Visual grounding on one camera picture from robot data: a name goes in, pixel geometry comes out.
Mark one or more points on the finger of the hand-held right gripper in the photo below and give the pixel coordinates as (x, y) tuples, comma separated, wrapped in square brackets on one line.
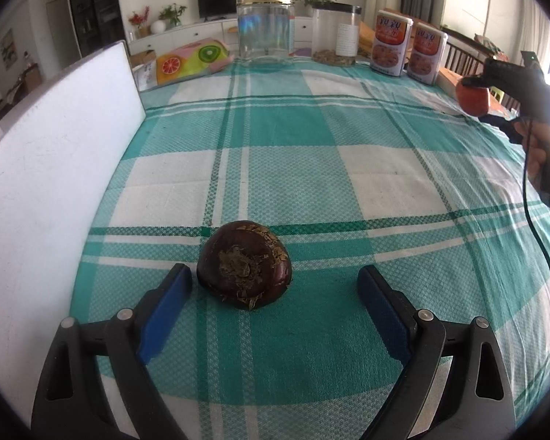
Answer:
[(476, 81)]

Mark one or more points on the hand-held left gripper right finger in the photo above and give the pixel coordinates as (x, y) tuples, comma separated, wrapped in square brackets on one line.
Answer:
[(385, 311)]

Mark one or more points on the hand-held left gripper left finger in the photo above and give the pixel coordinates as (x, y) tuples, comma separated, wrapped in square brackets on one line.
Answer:
[(165, 311)]

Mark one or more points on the red persimmon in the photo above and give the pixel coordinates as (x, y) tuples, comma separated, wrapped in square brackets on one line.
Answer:
[(474, 100)]

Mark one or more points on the large dark water chestnut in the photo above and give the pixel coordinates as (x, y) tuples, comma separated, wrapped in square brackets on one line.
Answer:
[(245, 263)]

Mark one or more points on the person's right hand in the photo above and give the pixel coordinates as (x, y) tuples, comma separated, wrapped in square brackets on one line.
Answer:
[(536, 151)]

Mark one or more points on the green stool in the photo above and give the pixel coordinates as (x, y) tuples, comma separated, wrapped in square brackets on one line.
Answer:
[(497, 93)]

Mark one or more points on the orange flat box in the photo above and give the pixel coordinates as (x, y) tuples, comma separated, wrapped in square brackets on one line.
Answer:
[(449, 80)]

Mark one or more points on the wooden chair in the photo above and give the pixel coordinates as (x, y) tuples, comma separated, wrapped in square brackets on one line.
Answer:
[(463, 52)]

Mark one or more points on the red label tin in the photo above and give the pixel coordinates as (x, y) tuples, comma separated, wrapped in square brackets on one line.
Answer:
[(391, 43), (427, 54)]

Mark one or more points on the white curtain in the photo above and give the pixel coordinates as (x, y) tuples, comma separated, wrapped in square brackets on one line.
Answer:
[(534, 4)]

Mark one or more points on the clear jar with black lid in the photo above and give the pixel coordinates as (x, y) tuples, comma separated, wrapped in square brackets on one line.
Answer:
[(334, 34)]

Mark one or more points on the teal checkered tablecloth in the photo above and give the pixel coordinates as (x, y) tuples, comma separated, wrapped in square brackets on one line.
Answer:
[(325, 169)]

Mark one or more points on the white board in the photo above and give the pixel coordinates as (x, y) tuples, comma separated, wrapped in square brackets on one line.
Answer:
[(50, 183)]

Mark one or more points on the glass jar with gold lid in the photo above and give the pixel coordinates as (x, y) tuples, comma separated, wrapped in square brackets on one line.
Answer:
[(266, 30)]

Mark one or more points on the cardboard box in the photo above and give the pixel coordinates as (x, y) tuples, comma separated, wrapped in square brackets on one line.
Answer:
[(145, 71)]

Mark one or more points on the fruit-pattern colourful box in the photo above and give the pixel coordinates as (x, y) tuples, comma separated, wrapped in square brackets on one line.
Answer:
[(192, 60)]

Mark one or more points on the white television cabinet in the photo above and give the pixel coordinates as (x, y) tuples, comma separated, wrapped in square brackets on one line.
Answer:
[(197, 32)]

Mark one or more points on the white round vase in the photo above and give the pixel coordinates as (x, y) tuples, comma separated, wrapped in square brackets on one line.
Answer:
[(159, 26)]

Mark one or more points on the red flower bouquet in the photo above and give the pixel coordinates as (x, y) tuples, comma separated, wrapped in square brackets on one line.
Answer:
[(139, 20)]

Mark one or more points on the small potted plant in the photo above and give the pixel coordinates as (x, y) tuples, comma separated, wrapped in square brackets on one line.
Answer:
[(173, 14)]

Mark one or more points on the dark display cabinet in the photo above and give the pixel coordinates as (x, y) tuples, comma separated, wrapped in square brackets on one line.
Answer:
[(94, 7)]

